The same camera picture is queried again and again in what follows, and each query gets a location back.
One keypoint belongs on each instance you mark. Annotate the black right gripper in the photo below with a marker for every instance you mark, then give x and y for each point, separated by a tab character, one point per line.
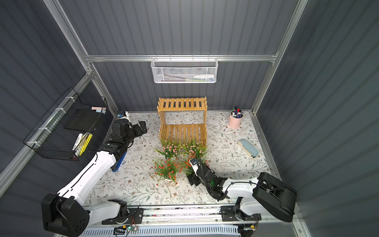
198	174

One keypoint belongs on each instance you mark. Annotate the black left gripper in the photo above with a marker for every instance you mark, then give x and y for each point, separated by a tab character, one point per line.
135	129

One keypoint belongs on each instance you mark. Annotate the red flower pot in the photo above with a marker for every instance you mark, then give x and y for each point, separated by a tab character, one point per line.
184	162
167	169

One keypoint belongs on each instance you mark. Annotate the pink flower pot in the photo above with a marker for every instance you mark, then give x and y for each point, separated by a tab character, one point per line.
195	149
170	149

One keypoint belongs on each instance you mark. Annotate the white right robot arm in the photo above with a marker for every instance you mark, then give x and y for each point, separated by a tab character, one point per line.
254	195

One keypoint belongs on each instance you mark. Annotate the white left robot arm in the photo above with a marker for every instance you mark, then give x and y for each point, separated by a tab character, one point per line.
64	213

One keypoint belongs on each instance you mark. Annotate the wooden two-tier rack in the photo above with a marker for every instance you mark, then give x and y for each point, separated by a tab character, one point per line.
181	131

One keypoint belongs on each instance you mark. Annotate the yellow marker in basket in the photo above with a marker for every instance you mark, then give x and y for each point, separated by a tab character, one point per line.
84	140

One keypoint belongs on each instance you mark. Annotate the white tube in basket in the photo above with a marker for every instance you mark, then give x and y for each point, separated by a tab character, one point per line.
78	140

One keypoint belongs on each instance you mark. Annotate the light blue stapler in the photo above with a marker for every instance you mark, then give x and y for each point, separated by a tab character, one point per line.
249	149

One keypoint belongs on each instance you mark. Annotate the pink pen cup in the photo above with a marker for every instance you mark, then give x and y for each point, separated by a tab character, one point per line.
234	122

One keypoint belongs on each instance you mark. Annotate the markers in pink cup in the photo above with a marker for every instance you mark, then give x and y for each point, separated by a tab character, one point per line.
237	113

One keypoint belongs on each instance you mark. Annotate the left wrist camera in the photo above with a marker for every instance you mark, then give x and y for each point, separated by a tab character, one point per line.
123	115

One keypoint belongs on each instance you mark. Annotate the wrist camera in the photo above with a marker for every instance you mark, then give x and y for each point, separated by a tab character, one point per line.
194	165
123	115

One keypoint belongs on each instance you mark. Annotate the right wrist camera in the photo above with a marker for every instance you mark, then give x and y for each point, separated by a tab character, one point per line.
194	165

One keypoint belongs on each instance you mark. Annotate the metal base rail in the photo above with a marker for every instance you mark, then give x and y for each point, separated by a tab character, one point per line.
213	220

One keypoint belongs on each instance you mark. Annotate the black wire wall basket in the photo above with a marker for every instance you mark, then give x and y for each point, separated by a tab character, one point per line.
79	113

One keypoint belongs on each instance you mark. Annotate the white wire wall basket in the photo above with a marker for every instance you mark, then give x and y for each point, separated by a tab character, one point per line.
184	72

